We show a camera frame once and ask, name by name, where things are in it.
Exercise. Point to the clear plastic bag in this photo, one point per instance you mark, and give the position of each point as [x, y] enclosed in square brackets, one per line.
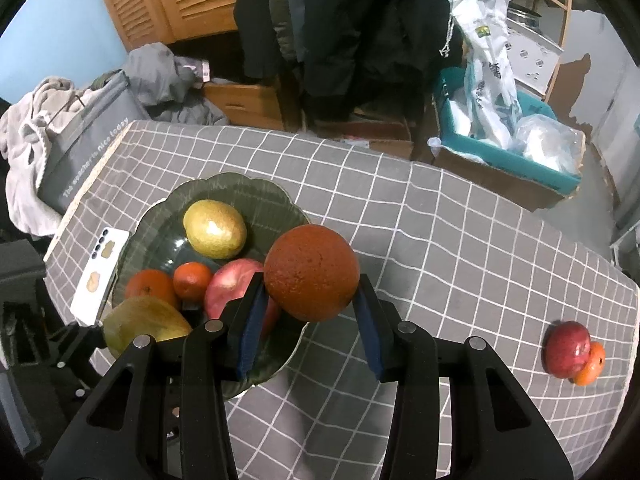
[545, 145]

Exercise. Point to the dark green glass plate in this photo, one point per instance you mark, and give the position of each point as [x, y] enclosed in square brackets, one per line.
[250, 200]

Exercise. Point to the white patterned storage box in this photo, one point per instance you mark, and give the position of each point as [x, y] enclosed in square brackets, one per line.
[535, 60]

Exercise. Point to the small orange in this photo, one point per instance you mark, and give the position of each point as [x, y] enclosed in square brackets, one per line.
[592, 365]
[192, 280]

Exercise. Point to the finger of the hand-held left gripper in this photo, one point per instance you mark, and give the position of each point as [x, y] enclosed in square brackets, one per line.
[75, 347]
[189, 305]

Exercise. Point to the wooden shelf rack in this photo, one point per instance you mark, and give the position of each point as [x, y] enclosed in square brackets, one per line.
[562, 35]

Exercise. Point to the red apple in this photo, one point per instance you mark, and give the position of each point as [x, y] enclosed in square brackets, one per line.
[225, 287]
[565, 350]

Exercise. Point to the teal box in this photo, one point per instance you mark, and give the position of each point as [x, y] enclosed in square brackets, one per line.
[500, 157]

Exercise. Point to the white smartphone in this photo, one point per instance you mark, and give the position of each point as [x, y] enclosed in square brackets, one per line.
[85, 305]

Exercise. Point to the wooden drawer box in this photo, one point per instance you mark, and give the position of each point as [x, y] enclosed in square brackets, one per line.
[240, 105]

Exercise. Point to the yellow-green pear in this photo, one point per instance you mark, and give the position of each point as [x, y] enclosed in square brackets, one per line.
[215, 230]
[145, 320]

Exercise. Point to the light beige blanket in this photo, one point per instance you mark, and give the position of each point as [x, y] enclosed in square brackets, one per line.
[25, 130]

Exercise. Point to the slim black hanging coat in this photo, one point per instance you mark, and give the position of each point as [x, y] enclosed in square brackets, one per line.
[255, 25]

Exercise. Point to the grey checked tablecloth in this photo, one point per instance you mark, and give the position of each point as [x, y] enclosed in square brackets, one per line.
[425, 240]

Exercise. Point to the grey hanging jacket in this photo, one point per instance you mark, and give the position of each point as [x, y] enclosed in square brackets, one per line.
[290, 20]

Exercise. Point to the tall cardboard box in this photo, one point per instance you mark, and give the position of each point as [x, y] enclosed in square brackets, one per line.
[500, 180]

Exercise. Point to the white printed plastic bag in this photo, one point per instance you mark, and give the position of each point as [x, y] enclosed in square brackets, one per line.
[490, 75]

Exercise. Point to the wooden louvered cabinet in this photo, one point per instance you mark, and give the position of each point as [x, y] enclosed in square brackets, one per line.
[150, 0]

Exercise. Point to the bright large orange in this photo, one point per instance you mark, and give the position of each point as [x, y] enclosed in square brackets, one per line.
[150, 287]

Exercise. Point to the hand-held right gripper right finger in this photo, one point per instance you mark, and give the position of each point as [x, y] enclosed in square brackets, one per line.
[372, 340]

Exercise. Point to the large black hanging coat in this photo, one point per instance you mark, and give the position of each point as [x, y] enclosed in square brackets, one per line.
[360, 35]

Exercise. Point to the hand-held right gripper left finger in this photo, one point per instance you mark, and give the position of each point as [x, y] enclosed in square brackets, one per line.
[252, 335]

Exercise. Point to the dark reddish large orange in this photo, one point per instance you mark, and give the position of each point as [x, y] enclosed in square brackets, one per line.
[310, 270]

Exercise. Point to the grey fabric bag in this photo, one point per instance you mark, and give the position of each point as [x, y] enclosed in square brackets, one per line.
[85, 140]

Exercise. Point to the metal steamer pot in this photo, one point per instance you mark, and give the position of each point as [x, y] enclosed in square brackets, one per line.
[525, 17]

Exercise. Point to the grey clothing pile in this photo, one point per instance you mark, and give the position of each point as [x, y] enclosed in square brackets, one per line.
[150, 75]

